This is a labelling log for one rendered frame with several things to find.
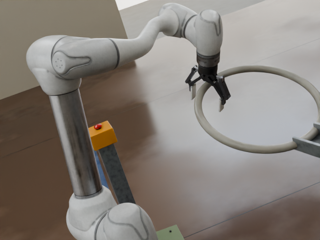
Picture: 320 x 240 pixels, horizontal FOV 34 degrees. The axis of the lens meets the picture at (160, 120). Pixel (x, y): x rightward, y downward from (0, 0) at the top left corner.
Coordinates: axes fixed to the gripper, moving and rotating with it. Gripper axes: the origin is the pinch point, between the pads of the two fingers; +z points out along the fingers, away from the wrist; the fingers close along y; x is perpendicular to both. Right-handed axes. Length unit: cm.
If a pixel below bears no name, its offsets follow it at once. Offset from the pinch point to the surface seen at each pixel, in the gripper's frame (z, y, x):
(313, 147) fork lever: -14, 50, -14
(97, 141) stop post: 35, -49, -19
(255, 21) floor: 253, -192, 428
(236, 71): -9.9, 5.6, 12.8
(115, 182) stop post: 59, -40, -19
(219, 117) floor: 185, -92, 170
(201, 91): -10.7, 1.5, -6.5
